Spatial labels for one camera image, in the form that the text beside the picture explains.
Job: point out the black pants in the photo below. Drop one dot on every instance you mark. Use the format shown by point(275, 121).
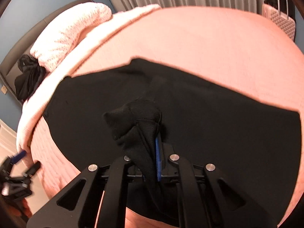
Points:
point(213, 123)

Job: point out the pink suitcase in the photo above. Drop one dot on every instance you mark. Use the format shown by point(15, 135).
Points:
point(283, 23)

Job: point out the grey bed headboard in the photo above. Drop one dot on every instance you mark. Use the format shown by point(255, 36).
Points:
point(13, 70)

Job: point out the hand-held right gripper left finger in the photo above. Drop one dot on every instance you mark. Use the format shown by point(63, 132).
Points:
point(111, 194)

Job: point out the beige wall socket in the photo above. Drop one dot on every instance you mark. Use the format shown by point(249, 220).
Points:
point(3, 89)

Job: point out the dark cloth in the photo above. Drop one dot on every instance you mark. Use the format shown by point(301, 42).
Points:
point(29, 78)

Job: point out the pink quilted bed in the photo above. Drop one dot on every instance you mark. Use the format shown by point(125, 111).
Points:
point(201, 40)

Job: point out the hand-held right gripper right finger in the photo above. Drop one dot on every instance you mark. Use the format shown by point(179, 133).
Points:
point(158, 161)

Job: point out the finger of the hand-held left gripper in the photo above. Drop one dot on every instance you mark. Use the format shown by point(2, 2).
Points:
point(33, 168)
point(19, 156)

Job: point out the pale pink blanket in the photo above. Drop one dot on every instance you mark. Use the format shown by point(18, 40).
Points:
point(95, 45)

